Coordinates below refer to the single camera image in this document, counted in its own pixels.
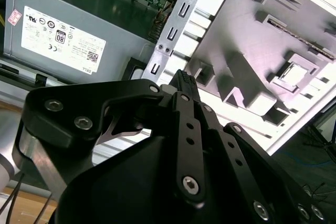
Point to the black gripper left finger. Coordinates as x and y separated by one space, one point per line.
78 98

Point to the silver CPU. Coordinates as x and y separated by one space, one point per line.
295 75

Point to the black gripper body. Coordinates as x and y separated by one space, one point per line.
118 187

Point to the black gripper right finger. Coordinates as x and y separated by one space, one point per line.
235 153

